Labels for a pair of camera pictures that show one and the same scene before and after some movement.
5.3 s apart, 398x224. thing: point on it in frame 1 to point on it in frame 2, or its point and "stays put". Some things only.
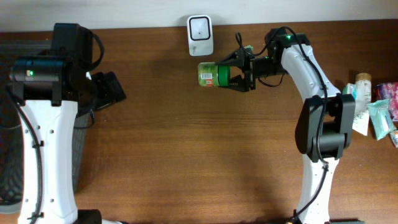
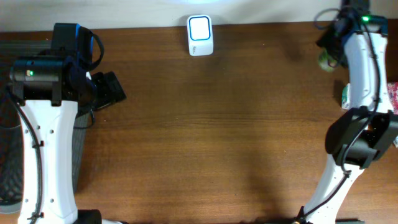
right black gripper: (244, 61) to (321, 42)
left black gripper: (111, 86) stays put
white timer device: (200, 35) stays put
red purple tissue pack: (388, 91) stays put
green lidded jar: (210, 74) to (326, 64)
